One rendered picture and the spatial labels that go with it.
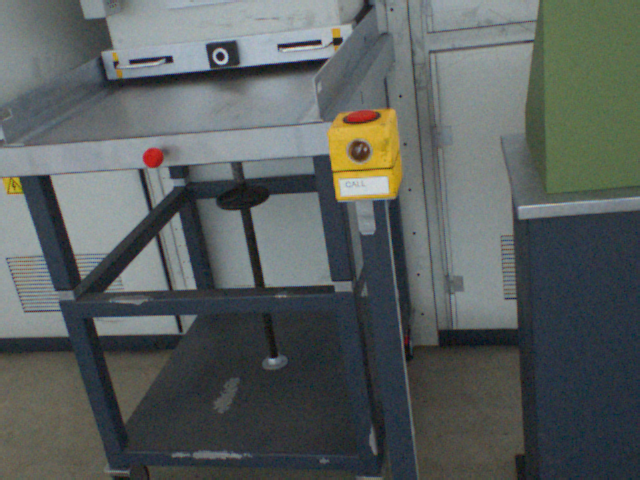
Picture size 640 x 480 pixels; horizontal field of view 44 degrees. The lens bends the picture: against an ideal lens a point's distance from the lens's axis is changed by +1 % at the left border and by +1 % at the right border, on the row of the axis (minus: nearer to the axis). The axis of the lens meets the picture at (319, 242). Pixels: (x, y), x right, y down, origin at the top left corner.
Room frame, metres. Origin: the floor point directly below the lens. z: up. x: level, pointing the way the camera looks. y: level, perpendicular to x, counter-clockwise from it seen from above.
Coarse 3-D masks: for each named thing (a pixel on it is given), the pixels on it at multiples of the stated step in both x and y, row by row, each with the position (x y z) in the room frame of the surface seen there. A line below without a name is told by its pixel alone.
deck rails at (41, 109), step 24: (360, 24) 1.64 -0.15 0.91; (360, 48) 1.61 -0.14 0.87; (72, 72) 1.61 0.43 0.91; (96, 72) 1.70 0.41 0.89; (336, 72) 1.36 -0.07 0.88; (24, 96) 1.43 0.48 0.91; (48, 96) 1.50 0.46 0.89; (72, 96) 1.58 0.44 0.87; (96, 96) 1.64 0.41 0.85; (336, 96) 1.33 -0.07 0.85; (0, 120) 1.35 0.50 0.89; (24, 120) 1.41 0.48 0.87; (48, 120) 1.48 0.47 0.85; (312, 120) 1.20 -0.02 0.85; (24, 144) 1.34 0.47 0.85
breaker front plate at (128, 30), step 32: (128, 0) 1.71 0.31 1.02; (160, 0) 1.69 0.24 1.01; (224, 0) 1.65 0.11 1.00; (256, 0) 1.64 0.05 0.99; (288, 0) 1.62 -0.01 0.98; (320, 0) 1.60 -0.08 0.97; (128, 32) 1.71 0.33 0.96; (160, 32) 1.69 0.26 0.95; (192, 32) 1.68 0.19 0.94; (224, 32) 1.66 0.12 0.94; (256, 32) 1.64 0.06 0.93
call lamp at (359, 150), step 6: (354, 138) 0.95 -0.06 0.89; (360, 138) 0.95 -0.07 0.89; (348, 144) 0.95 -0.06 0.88; (354, 144) 0.95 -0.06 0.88; (360, 144) 0.94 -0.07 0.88; (366, 144) 0.95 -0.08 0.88; (348, 150) 0.95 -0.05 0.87; (354, 150) 0.94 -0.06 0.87; (360, 150) 0.94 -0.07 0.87; (366, 150) 0.94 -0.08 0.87; (372, 150) 0.95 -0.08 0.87; (348, 156) 0.95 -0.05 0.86; (354, 156) 0.94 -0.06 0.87; (360, 156) 0.94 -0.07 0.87; (366, 156) 0.94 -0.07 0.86; (354, 162) 0.95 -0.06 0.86; (360, 162) 0.95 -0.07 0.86
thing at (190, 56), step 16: (288, 32) 1.61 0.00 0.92; (304, 32) 1.60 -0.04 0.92; (112, 48) 1.74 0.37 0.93; (128, 48) 1.71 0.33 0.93; (144, 48) 1.69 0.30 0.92; (160, 48) 1.68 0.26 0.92; (176, 48) 1.67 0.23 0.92; (192, 48) 1.66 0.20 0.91; (240, 48) 1.64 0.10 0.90; (256, 48) 1.63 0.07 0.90; (272, 48) 1.62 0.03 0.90; (288, 48) 1.61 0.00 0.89; (112, 64) 1.71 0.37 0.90; (176, 64) 1.68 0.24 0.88; (192, 64) 1.67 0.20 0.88; (208, 64) 1.66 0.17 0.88; (240, 64) 1.64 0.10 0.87; (256, 64) 1.63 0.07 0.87
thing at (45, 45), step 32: (0, 0) 1.72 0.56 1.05; (32, 0) 1.79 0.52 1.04; (64, 0) 1.88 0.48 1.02; (0, 32) 1.69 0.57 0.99; (32, 32) 1.77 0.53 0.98; (64, 32) 1.85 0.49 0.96; (96, 32) 1.95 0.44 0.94; (0, 64) 1.67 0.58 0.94; (32, 64) 1.74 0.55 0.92; (64, 64) 1.83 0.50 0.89; (0, 96) 1.65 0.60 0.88
